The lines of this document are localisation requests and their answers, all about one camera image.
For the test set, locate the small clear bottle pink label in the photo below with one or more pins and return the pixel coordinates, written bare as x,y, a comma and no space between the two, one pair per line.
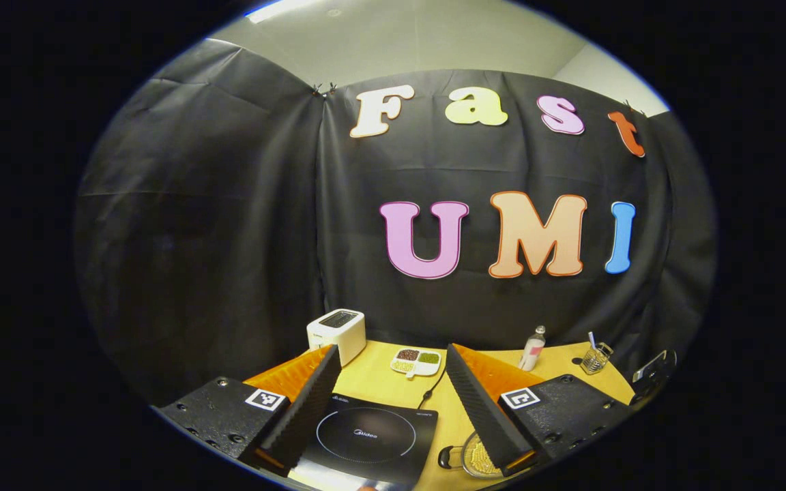
531,351

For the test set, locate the pile of yellow soybeans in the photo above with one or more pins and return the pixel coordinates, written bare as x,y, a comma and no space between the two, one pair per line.
478,458

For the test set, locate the white divided dish of beans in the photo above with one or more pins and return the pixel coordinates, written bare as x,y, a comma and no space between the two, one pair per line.
417,361

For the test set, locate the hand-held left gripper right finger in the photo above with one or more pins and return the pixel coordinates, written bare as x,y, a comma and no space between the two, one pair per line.
478,409

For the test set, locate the white straw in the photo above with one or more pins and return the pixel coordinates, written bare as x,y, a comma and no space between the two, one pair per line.
592,339

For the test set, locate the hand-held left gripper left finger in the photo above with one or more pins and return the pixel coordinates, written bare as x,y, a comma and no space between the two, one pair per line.
308,409

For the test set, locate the white toaster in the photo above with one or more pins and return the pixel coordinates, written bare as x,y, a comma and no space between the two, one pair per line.
338,331

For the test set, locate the black induction cooktop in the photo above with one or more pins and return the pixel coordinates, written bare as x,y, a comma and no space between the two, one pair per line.
366,436

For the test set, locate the black backdrop cloth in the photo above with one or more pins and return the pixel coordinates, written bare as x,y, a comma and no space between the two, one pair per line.
229,204

